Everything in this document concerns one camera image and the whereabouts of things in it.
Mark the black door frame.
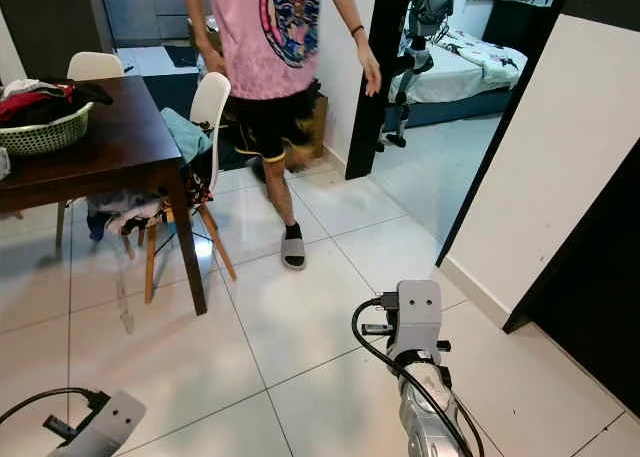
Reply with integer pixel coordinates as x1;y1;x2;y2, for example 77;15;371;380
345;0;416;180

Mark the bed with white bedding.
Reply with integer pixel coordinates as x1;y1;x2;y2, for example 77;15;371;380
390;27;529;128

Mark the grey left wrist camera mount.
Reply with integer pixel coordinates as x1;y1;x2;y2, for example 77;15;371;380
50;390;147;457

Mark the white wooden-legged chair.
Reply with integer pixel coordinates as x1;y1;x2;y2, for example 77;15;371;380
67;51;126;81
145;72;239;305

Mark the person in pink shirt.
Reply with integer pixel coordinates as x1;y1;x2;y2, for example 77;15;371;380
180;0;383;271

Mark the red and black clothes heap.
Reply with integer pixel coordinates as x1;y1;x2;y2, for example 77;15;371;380
0;77;116;128

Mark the standing humanoid robot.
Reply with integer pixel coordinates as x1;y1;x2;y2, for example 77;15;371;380
380;0;461;153

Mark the teal cloth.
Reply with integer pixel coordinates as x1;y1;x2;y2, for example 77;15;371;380
160;107;213;165

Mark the grey slipper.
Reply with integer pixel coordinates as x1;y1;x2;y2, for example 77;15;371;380
280;235;308;271

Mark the black cabinet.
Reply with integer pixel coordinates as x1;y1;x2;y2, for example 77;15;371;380
503;167;640;418

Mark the green woven laundry basket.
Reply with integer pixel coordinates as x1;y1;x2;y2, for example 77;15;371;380
0;102;94;158

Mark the dark wooden table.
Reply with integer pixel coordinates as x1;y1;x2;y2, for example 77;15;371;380
0;75;209;315

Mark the mixed clothes bundle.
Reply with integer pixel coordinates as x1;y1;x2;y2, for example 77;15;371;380
87;185;176;242

